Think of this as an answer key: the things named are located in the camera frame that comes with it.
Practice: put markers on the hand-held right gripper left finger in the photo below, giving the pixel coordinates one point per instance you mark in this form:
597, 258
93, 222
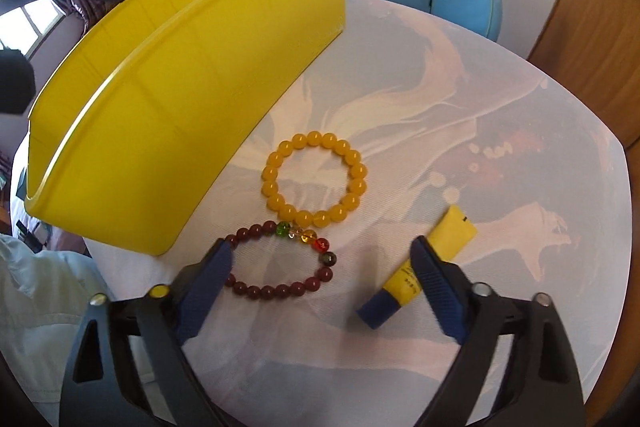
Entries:
207, 287

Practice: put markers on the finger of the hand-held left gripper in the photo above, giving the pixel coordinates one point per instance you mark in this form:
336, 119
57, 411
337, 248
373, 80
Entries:
15, 82

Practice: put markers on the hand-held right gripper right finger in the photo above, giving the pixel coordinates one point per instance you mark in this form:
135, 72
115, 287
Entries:
437, 292

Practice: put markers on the yellow tube with blue cap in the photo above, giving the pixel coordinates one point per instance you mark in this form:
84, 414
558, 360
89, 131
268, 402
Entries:
450, 227

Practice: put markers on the yellow plastic bin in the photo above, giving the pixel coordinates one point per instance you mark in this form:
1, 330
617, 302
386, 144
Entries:
150, 132

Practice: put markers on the window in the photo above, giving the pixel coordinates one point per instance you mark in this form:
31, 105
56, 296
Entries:
35, 22

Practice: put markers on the person's light trousers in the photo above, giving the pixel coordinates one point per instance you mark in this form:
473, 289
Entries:
40, 297

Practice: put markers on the wooden wardrobe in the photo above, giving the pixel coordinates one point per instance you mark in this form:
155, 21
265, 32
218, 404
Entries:
600, 32

